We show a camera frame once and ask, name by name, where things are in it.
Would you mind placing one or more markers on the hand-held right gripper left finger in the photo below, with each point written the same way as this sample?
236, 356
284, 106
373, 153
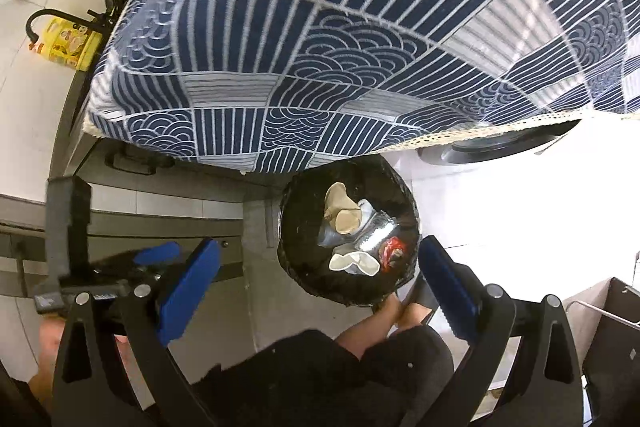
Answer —
187, 292

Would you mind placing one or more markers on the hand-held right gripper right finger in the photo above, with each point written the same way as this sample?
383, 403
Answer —
447, 292

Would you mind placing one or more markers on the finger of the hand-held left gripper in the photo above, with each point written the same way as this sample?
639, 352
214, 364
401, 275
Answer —
70, 227
157, 253

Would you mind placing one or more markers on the red printed wrapper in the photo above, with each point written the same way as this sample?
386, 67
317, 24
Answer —
392, 252

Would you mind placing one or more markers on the silver foil bag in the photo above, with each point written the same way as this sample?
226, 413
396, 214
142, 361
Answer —
375, 227

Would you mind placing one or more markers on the white paper cup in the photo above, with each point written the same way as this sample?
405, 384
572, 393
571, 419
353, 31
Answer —
352, 263

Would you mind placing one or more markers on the bin with black bag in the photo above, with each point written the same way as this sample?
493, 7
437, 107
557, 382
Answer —
305, 267

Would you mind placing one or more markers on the beige paper cup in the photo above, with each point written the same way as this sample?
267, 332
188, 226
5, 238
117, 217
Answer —
342, 212

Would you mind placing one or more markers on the person's left hand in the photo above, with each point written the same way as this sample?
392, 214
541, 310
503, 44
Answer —
50, 342

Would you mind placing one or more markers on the person's leg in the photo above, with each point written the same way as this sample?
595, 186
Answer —
370, 329

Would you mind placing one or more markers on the brown cardboard box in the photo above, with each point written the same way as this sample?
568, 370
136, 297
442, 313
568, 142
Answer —
615, 342

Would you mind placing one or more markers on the yellow dish soap bottle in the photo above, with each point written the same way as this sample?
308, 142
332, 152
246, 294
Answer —
70, 44

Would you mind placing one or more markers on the blue patterned tablecloth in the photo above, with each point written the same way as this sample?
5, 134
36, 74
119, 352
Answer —
350, 7

